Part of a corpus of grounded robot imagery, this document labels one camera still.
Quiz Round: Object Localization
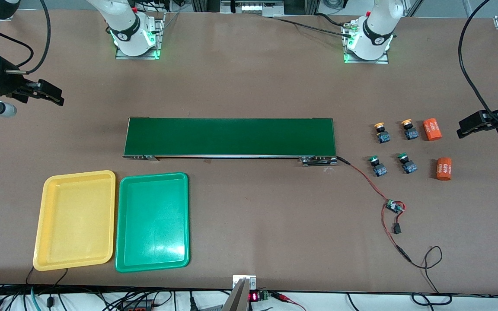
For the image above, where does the orange cylinder with 4680 print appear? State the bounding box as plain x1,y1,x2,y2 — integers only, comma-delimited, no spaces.
423,118,443,141
436,157,453,181

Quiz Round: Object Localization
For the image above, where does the green push button switch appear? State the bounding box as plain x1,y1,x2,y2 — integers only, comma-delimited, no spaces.
368,155,389,178
396,152,418,175

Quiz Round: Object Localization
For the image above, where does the teal cable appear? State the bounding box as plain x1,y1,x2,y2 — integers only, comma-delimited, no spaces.
30,286,43,311

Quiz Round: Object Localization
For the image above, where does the aluminium frame rack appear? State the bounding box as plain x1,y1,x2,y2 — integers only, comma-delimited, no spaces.
191,0,319,17

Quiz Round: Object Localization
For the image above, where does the green plastic tray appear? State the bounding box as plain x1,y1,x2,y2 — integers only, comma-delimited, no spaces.
115,172,190,273

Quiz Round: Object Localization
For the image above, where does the green conveyor belt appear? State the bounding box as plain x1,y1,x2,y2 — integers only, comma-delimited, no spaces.
122,117,339,167

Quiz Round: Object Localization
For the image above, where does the black cable to arm base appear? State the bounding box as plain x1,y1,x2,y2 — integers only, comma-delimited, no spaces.
261,12,353,39

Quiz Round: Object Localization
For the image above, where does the black cable with plug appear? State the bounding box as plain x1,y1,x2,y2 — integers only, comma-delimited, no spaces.
25,267,69,311

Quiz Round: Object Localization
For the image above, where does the red clip lead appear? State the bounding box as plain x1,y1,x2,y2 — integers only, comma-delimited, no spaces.
271,292,306,311

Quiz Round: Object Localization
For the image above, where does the red black electrical box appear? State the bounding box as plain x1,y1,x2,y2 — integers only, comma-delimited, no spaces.
119,299,156,311

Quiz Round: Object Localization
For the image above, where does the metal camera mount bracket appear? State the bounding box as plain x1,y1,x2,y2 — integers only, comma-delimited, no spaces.
221,275,257,311

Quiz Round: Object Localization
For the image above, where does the yellow push button switch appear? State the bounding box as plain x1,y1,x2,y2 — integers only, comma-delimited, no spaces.
401,119,420,141
374,122,392,144

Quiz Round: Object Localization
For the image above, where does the yellow plastic tray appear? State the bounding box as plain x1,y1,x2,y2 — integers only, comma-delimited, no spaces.
32,170,116,272

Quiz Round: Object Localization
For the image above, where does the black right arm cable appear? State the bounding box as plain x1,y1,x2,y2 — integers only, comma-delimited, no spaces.
0,0,51,75

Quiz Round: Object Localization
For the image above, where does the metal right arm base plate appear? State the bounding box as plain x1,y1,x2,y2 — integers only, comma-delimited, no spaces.
115,12,166,60

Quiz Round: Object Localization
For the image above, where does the thin black looped cable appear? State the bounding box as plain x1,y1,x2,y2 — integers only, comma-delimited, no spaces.
409,246,453,305

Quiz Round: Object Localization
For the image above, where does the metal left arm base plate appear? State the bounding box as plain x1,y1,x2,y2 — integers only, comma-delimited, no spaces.
343,19,390,65

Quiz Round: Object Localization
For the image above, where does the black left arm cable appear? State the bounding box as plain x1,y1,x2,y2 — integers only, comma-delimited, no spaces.
458,0,498,130

